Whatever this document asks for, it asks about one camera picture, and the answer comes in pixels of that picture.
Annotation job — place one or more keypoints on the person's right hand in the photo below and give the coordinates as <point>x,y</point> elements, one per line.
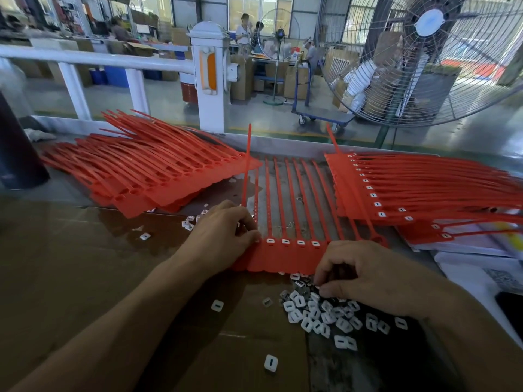
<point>380,281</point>

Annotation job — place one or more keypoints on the person's left hand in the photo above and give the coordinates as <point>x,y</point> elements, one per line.
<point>216,240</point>

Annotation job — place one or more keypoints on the person's right thumb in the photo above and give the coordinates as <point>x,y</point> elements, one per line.
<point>339,290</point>

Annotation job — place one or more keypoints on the person's left thumb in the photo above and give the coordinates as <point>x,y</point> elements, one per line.
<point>250,238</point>

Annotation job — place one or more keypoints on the red plastic seal strip sheet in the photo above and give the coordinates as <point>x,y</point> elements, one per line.
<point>286,257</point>

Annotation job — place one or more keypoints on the person's left forearm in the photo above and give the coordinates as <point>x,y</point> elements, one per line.
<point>122,326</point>

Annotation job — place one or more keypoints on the person's right forearm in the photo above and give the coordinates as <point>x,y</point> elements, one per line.
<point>478,342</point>

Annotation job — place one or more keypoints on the large pile of white clips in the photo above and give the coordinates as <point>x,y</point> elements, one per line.
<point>303,314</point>

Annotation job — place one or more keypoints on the small heap of white clips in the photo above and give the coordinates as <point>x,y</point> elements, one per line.
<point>190,223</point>

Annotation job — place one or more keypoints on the single white plastic clip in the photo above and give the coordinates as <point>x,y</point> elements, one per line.
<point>267,302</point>
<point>271,362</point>
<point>145,236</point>
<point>217,305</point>

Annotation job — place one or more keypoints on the fanned pile of red seal sheets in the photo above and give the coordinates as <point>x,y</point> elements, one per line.
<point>155,171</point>

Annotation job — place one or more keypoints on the clipped stack of red seal sheets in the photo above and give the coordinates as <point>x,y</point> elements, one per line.
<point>408,187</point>

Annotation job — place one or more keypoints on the blue platform trolley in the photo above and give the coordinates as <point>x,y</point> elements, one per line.
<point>322,115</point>

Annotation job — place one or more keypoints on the tall cardboard box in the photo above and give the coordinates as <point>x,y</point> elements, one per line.
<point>242,79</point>

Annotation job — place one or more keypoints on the orange reflector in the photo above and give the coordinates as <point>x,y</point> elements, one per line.
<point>211,69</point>

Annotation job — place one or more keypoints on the stacks of white parts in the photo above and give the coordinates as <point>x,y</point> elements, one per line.
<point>357,83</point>

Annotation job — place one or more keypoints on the blue plastic bin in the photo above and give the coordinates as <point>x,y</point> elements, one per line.
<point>116,76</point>

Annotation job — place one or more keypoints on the white cloth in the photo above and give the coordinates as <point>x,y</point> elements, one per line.
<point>39,135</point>

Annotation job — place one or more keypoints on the white metal railing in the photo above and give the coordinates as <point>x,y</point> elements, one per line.
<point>98,57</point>

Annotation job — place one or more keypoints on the black cylinder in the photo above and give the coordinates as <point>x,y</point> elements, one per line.
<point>18,155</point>

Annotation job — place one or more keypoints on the large industrial floor fan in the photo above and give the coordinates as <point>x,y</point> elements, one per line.
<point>429,22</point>

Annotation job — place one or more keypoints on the white fence post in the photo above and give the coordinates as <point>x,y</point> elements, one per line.
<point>212,110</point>

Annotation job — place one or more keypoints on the small pedestal fan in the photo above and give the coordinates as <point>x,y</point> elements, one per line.
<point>280,34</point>

